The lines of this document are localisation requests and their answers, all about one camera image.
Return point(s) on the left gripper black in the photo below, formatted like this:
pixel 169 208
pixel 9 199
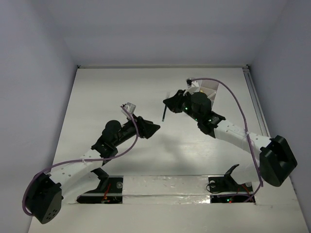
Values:
pixel 143 126

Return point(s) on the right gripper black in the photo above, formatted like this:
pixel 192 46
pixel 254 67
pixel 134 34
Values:
pixel 174 102

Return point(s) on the dark green capped pen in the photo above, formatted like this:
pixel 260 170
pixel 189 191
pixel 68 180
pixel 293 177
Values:
pixel 164 113

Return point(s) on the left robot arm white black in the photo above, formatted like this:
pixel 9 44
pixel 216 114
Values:
pixel 44 194

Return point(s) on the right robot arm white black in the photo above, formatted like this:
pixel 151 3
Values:
pixel 274 155

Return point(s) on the white divided organizer box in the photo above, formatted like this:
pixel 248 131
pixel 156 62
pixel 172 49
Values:
pixel 209 88

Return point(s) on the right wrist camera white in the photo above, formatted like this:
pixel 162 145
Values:
pixel 192 86

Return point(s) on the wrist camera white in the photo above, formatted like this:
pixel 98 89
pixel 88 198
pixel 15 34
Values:
pixel 128 109
pixel 192 86

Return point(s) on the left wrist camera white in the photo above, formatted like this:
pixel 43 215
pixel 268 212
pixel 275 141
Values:
pixel 128 109

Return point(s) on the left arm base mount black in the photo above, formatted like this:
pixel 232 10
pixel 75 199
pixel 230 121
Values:
pixel 108 191

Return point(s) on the aluminium rail right edge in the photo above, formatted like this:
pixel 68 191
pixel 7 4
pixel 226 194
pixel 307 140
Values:
pixel 258 110

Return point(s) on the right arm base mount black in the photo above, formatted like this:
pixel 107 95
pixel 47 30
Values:
pixel 224 189

